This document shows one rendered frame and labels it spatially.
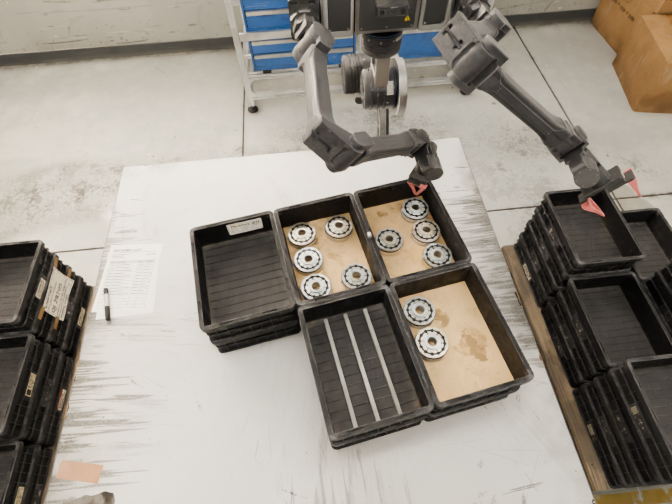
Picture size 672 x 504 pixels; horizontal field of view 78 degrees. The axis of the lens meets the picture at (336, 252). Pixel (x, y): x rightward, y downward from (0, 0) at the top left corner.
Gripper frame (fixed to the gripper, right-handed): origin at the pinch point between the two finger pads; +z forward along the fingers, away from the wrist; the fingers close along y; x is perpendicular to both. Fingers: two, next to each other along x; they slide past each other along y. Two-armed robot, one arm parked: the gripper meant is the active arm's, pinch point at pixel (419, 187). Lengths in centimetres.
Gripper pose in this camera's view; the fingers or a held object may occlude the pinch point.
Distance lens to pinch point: 153.7
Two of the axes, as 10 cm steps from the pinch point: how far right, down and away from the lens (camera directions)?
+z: 0.3, 5.3, 8.5
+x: -8.6, -4.2, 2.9
